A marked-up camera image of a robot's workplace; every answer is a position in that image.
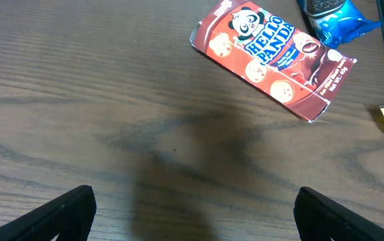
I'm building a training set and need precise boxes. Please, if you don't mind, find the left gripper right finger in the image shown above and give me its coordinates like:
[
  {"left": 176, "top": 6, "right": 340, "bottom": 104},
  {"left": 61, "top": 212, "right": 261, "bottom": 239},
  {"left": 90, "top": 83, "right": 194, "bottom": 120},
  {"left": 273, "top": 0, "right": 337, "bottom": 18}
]
[{"left": 294, "top": 187, "right": 384, "bottom": 241}]

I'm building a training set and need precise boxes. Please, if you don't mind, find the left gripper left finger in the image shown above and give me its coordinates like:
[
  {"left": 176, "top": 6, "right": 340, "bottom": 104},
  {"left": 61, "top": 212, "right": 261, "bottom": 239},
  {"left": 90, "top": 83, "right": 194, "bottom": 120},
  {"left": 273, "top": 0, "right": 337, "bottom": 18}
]
[{"left": 0, "top": 185, "right": 97, "bottom": 241}]

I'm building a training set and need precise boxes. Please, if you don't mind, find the red Hello Panda box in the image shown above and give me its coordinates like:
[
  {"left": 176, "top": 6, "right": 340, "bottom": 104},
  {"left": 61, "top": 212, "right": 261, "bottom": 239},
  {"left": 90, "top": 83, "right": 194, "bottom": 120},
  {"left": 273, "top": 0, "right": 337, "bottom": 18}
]
[{"left": 190, "top": 0, "right": 356, "bottom": 123}]

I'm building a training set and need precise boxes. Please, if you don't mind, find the blue Oreo cookie pack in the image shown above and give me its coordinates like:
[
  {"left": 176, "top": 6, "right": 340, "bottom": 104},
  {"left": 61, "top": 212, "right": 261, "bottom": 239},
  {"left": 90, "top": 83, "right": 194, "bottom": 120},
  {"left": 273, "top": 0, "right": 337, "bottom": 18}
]
[{"left": 297, "top": 0, "right": 381, "bottom": 49}]

